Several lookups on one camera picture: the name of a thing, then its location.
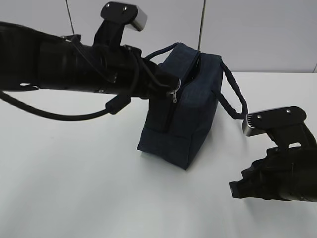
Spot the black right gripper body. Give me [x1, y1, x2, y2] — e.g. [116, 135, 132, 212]
[240, 146, 317, 203]

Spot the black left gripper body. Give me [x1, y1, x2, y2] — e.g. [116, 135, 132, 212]
[99, 45, 181, 99]

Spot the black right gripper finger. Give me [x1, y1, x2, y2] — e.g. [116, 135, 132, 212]
[229, 173, 282, 200]

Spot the dark blue lunch bag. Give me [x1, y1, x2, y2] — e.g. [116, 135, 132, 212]
[137, 43, 248, 170]

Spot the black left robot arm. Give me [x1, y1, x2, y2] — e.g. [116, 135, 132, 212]
[0, 22, 180, 99]

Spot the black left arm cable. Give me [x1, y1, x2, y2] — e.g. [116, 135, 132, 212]
[0, 47, 169, 122]

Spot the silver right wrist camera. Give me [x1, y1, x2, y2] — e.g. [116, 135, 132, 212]
[242, 106, 317, 150]

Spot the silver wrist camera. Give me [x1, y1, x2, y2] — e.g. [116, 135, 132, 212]
[242, 106, 317, 150]
[93, 1, 148, 50]

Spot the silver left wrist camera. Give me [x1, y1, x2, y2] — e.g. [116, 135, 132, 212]
[93, 1, 148, 50]

